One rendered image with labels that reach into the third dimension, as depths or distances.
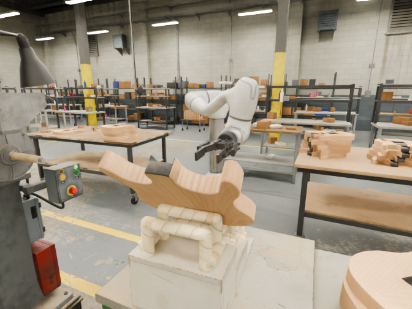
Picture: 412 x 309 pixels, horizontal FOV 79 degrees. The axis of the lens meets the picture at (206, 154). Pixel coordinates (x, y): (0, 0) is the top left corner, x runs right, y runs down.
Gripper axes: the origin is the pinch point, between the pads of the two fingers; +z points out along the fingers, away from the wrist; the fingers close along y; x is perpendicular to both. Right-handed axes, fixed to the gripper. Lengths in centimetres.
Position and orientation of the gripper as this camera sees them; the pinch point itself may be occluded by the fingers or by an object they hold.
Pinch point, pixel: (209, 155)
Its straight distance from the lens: 83.5
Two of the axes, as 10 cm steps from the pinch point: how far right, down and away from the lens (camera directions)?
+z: -3.9, 3.0, -8.7
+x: -0.3, -9.5, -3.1
